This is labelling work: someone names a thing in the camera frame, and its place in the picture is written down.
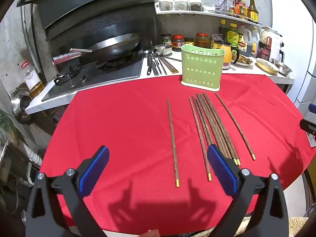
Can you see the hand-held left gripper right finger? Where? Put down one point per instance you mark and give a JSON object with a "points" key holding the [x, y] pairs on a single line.
{"points": [[222, 170]]}

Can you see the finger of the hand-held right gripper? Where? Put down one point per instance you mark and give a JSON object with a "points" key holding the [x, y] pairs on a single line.
{"points": [[312, 108], [307, 127]]}

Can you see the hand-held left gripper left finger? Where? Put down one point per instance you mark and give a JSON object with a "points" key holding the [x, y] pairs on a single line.
{"points": [[95, 170]]}

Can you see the row of brown chopsticks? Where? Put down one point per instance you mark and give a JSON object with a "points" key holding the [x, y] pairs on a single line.
{"points": [[206, 114]]}

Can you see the green plastic utensil holder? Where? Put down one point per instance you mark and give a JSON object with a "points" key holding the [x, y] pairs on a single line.
{"points": [[202, 64]]}

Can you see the person's left hand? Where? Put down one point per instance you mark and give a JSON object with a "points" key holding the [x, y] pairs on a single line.
{"points": [[151, 233]]}

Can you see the white refrigerator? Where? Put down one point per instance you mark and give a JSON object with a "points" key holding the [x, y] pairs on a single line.
{"points": [[306, 86]]}

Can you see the red tablecloth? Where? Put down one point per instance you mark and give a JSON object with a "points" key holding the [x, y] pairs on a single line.
{"points": [[123, 128]]}

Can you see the steel bowl with food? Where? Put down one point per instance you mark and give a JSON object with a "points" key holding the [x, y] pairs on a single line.
{"points": [[282, 67]]}

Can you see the gold-rimmed bowl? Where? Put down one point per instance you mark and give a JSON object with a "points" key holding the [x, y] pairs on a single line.
{"points": [[266, 66]]}

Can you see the white drain pipe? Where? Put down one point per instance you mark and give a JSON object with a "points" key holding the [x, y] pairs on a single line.
{"points": [[33, 156]]}

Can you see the white rice cooker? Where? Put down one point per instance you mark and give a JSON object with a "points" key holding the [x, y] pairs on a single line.
{"points": [[276, 44]]}

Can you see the dark soy sauce jug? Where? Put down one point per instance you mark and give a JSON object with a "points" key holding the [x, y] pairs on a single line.
{"points": [[264, 48]]}

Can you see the plate of food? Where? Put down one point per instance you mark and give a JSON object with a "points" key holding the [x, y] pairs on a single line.
{"points": [[243, 60]]}

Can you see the slim oil jug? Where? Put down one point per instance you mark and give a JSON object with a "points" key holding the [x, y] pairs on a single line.
{"points": [[254, 42]]}

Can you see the beige fluffy rug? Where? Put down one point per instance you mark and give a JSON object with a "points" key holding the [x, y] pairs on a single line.
{"points": [[296, 226]]}

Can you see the large oil jug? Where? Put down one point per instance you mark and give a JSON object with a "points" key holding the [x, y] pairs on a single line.
{"points": [[243, 42]]}

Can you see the green speckled bundle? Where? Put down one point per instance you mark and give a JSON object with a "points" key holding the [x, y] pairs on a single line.
{"points": [[8, 128]]}

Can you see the gas stove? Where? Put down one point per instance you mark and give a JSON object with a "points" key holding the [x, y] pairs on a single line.
{"points": [[111, 72]]}

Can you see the steel pot lid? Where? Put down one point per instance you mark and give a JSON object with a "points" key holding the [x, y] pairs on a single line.
{"points": [[21, 103]]}

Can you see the green-label bottle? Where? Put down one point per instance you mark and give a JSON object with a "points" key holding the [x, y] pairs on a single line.
{"points": [[232, 35]]}

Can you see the clear cooking oil bottle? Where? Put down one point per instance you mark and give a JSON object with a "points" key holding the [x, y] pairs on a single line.
{"points": [[32, 79]]}

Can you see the tall brown sauce bottle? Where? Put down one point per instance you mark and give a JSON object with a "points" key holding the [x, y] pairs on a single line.
{"points": [[253, 8]]}

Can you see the bundle of bamboo chopsticks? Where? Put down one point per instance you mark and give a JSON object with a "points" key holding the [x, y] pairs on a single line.
{"points": [[169, 65]]}

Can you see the dark bottle with yellow cap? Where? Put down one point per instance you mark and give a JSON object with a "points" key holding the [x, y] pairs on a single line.
{"points": [[223, 28]]}

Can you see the bundle of metal chopsticks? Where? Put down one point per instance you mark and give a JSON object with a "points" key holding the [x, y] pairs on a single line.
{"points": [[156, 66]]}

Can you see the yellow oil bottle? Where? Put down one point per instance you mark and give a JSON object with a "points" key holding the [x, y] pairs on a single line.
{"points": [[243, 8]]}

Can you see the steel wok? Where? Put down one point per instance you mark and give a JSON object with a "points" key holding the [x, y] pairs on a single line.
{"points": [[116, 45]]}

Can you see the red-lidded orange sauce jar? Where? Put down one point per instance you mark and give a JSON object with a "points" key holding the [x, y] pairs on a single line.
{"points": [[202, 39]]}

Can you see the small red-label bottle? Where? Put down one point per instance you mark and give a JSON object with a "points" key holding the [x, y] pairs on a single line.
{"points": [[231, 6]]}

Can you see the small yellow-label jar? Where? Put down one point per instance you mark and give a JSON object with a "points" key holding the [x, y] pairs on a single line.
{"points": [[189, 42]]}

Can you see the steel sauce bowl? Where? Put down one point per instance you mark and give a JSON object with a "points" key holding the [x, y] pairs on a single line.
{"points": [[161, 49]]}

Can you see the red-lidded dark sauce jar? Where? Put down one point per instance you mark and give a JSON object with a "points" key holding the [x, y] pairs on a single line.
{"points": [[178, 42]]}

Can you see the clear glass jar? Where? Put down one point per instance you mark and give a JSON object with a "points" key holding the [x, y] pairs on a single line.
{"points": [[208, 3]]}

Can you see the white-lidded spice jar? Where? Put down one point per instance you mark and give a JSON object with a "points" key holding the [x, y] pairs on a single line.
{"points": [[181, 4], [165, 4], [195, 5]]}

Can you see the black range hood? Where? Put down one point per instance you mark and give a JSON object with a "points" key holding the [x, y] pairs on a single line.
{"points": [[98, 5]]}

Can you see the white wall shelf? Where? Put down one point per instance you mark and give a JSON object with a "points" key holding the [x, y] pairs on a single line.
{"points": [[187, 11]]}

